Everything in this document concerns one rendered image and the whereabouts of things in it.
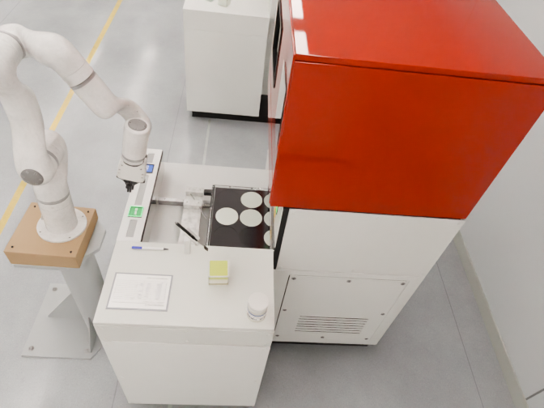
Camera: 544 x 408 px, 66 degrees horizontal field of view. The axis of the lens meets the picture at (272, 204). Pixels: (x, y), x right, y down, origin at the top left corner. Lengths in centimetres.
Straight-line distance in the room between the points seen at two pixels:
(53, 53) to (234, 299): 98
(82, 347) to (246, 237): 122
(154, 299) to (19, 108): 76
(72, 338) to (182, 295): 118
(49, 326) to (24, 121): 146
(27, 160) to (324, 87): 100
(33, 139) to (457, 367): 247
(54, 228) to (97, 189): 146
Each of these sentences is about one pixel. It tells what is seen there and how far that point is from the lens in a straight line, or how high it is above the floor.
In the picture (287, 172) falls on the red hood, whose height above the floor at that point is 140.
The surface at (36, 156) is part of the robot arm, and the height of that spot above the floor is 133.
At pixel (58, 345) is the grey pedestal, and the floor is 1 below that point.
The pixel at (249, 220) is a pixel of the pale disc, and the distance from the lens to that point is 188.
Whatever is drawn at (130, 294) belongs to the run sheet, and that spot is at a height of 97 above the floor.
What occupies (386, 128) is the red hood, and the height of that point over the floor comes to 161.
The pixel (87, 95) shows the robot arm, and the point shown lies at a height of 155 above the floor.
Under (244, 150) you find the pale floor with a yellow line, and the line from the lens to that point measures 357.
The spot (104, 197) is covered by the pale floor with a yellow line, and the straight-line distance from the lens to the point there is 325.
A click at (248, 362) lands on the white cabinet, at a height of 66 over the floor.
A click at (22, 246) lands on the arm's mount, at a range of 193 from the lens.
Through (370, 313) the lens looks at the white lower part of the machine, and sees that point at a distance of 226.
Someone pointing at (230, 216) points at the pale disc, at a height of 90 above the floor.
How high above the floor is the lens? 236
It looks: 48 degrees down
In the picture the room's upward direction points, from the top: 10 degrees clockwise
